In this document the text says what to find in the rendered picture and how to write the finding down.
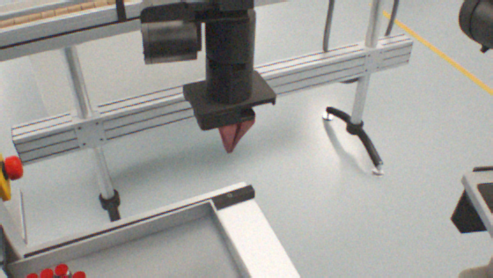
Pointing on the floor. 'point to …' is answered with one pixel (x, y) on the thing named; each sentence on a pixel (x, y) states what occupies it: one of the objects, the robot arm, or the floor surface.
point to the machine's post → (13, 245)
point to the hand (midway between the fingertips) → (228, 145)
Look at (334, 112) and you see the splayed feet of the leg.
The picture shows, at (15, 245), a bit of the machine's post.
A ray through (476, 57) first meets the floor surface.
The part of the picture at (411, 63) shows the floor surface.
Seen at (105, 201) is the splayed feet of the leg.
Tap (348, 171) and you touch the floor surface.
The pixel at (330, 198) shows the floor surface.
